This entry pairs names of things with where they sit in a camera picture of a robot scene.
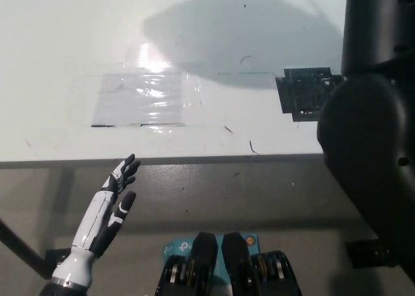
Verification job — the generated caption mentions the blue box on floor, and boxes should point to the blue box on floor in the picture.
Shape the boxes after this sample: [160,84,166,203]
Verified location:
[161,233,260,296]

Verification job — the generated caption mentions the clear tape patch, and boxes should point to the clear tape patch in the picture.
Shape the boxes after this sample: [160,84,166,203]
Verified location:
[91,72,204,128]

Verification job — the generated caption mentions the black tape patch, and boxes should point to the black tape patch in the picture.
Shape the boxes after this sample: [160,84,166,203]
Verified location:
[274,67,344,122]

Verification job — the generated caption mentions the black table foot plate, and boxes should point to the black table foot plate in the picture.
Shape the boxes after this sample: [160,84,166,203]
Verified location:
[345,239,395,271]
[45,249,71,268]

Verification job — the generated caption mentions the black table leg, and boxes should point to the black table leg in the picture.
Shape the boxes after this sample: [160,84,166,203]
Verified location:
[0,218,49,279]

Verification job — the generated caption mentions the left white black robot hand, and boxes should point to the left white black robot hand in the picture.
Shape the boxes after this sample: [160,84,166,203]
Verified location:
[71,153,141,257]

